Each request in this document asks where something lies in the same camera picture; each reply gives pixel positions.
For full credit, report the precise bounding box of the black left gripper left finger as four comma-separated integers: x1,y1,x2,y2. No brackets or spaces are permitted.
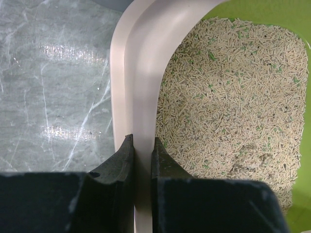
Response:
0,135,134,233

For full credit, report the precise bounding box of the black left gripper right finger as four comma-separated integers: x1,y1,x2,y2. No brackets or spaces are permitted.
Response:
151,138,289,233

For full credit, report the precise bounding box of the beige litter box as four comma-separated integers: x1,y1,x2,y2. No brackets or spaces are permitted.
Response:
109,0,311,233

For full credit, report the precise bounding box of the beige cat litter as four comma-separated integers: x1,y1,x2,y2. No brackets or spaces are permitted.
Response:
156,17,309,212

